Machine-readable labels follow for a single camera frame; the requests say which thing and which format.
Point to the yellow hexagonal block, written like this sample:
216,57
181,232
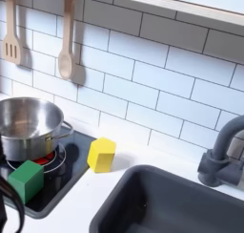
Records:
101,154

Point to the wooden spoon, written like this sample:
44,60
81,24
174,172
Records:
67,55

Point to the black stove top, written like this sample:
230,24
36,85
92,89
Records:
63,176

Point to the steel pot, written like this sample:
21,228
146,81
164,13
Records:
27,128

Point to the grey tap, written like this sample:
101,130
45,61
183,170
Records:
219,154

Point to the grey sink basin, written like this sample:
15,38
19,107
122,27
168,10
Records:
178,205

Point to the green cube block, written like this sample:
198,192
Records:
26,181

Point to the wooden slotted spatula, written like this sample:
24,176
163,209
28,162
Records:
11,46

